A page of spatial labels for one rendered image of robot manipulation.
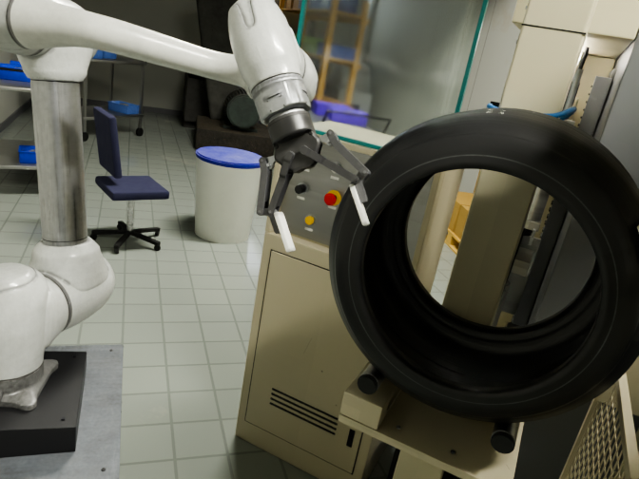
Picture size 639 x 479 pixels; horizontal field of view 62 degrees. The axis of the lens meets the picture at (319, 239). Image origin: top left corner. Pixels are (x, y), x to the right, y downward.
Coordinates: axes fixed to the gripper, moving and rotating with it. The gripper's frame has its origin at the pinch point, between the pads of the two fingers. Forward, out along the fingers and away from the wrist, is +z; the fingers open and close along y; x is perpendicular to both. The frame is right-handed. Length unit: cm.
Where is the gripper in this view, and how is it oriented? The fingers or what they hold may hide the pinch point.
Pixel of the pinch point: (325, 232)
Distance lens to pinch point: 87.7
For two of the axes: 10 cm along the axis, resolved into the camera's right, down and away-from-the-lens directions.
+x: 2.6, -0.3, 9.6
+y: 9.1, -3.2, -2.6
